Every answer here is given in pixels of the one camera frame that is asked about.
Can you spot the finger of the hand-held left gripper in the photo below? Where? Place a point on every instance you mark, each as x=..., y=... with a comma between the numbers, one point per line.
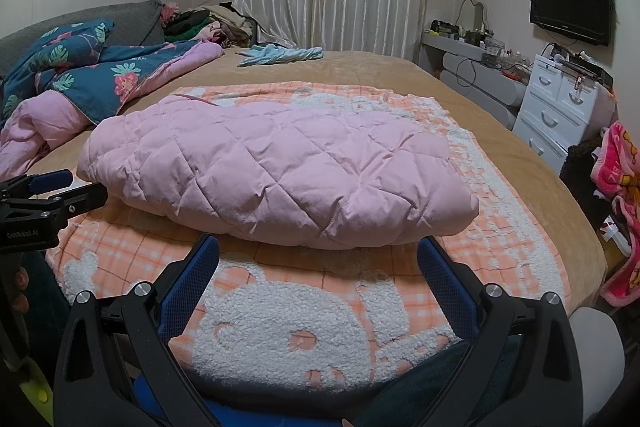
x=80, y=198
x=50, y=182

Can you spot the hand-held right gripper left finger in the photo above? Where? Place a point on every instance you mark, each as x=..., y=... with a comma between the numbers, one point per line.
x=192, y=277

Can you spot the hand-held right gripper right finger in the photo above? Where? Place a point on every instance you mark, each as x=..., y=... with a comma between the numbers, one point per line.
x=445, y=282

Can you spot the pink quilted jacket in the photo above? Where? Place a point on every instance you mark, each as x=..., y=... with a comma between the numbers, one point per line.
x=280, y=167

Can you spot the pile of mixed clothes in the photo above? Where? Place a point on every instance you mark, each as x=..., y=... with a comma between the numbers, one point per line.
x=205, y=27

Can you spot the person's left hand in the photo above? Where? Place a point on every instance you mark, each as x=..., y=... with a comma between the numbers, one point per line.
x=21, y=279

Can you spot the person's dark teal garment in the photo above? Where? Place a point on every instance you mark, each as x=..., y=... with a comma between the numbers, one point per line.
x=450, y=372

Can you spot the orange plaid bear blanket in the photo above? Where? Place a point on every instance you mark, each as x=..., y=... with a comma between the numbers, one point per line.
x=300, y=307

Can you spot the teal floral quilt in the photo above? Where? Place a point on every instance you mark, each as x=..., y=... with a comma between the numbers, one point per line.
x=75, y=67

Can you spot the white rounded object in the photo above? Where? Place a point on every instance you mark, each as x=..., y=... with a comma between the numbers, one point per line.
x=597, y=347

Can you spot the black fuzzy garment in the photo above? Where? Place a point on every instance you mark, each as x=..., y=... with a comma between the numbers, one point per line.
x=577, y=177

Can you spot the bed with tan sheet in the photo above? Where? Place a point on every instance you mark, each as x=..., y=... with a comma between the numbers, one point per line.
x=500, y=117

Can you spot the grey headboard cushion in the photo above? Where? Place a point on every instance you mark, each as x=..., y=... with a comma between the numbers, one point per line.
x=115, y=19

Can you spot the grey dressing desk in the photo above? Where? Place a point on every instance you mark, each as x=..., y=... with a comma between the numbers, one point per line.
x=480, y=87

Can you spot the white drawer cabinet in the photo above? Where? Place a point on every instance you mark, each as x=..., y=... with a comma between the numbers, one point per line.
x=555, y=107

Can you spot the pink cartoon blanket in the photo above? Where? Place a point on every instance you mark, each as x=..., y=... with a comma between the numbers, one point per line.
x=617, y=167

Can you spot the light blue garment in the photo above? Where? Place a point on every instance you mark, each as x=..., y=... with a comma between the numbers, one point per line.
x=280, y=54

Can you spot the clutter of small desk things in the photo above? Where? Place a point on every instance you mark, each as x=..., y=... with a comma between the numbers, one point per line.
x=480, y=44

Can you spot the black set-top box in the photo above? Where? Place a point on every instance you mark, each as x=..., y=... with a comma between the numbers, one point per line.
x=585, y=74

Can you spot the black flat television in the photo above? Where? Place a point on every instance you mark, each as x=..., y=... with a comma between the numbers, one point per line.
x=570, y=4

